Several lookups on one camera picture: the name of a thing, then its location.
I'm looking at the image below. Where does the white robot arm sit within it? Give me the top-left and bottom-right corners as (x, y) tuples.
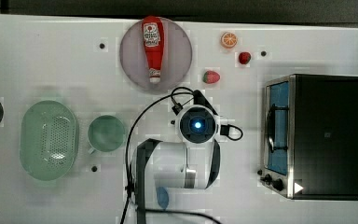
(125, 87), (243, 224)

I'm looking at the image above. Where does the green mug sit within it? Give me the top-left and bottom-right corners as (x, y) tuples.
(88, 115), (126, 154)

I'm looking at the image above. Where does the red green strawberry toy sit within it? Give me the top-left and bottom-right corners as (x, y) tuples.
(202, 70), (220, 84)

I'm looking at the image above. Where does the grey round plate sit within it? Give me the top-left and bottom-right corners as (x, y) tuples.
(119, 18), (192, 93)

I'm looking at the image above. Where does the small red strawberry toy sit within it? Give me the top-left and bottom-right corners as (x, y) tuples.
(239, 52), (252, 64)

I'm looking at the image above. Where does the blue cup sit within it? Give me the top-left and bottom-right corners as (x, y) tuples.
(156, 187), (170, 210)

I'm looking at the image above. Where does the red ketchup bottle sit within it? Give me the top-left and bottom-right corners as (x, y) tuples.
(141, 16), (165, 84)

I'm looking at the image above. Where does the orange slice toy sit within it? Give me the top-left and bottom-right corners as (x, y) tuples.
(220, 32), (238, 49)

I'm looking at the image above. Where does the green perforated colander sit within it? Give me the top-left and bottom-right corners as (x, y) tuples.
(20, 100), (79, 181)

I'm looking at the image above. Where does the black toaster oven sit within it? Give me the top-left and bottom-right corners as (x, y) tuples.
(257, 74), (358, 201)

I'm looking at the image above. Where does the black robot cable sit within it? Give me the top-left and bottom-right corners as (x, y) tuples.
(119, 87), (222, 224)

